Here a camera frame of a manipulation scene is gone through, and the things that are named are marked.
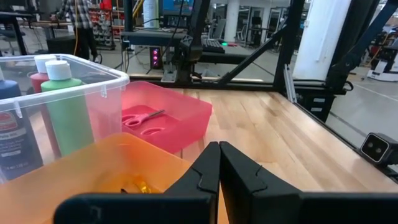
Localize grey table-level camera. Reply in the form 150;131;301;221
359;132;398;167

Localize white pillar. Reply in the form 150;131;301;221
292;0;354;82

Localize person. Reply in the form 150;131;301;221
51;0;101;62

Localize computer tower pink lights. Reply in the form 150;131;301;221
149;45;163;70

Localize red paint bottle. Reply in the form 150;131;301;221
29;54;63;160

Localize black keyboard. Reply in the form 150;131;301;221
201;37;226;54

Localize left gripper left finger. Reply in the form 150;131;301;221
164;141;221;224

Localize dark blue paint bottle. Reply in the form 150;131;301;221
0;67;44;182

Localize orange plastic bin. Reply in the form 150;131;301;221
0;132;194;224

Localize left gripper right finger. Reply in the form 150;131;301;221
220;141;304;224

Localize black table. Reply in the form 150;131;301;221
0;11;35;57

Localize green paint bottle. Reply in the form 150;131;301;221
40;59;96;158

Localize black computer desk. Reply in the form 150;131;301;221
120;29;259;66

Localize white machine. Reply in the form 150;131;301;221
366;58;398;82

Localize pink plastic bin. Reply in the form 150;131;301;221
120;80;214;156

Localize black control box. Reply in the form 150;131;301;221
295;88;336;123

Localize blue screen monitor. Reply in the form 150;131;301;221
160;0;200;17

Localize shelf with red parts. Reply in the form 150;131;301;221
88;0;123;51

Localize clear plastic bin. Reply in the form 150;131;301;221
0;53;131;185

